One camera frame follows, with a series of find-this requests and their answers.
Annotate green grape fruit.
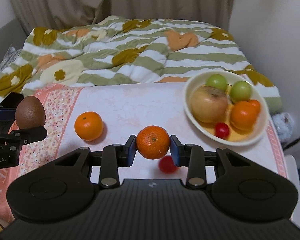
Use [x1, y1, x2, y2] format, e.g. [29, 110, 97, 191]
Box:
[205, 74, 228, 92]
[230, 81, 253, 103]

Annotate yellow-red apple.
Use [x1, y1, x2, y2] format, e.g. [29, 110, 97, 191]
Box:
[190, 86, 228, 124]

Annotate brown kiwi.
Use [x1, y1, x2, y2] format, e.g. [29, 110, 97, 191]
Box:
[15, 96, 46, 129]

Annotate large orange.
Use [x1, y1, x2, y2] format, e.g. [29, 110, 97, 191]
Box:
[74, 112, 103, 141]

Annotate black cable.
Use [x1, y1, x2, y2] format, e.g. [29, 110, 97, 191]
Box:
[282, 129, 300, 151]

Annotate small cherry tomato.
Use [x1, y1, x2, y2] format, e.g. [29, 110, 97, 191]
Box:
[215, 122, 230, 140]

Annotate cream oval bowl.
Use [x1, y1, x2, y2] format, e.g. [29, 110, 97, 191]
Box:
[183, 70, 270, 147]

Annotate pink floral towel cloth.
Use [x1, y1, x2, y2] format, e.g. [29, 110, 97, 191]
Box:
[0, 81, 288, 224]

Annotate white plastic bag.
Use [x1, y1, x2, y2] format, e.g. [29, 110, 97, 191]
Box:
[272, 112, 294, 138]

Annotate right green grape fruit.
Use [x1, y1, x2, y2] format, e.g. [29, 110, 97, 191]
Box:
[230, 81, 253, 103]

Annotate small orange behind gripper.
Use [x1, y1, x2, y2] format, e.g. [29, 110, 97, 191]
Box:
[248, 100, 261, 116]

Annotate large red tomato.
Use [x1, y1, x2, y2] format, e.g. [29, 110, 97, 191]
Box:
[158, 155, 178, 174]

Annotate striped floral duvet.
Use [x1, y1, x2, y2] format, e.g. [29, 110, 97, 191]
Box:
[0, 16, 282, 113]

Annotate left green grape fruit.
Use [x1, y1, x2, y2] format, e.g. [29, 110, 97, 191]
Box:
[205, 74, 228, 92]

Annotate beige curtain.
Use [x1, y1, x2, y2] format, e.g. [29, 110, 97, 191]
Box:
[10, 0, 233, 31]

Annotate small mandarin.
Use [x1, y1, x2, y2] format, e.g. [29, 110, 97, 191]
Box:
[136, 126, 170, 159]

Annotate grey sofa backrest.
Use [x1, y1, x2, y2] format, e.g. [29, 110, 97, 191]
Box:
[0, 19, 27, 63]

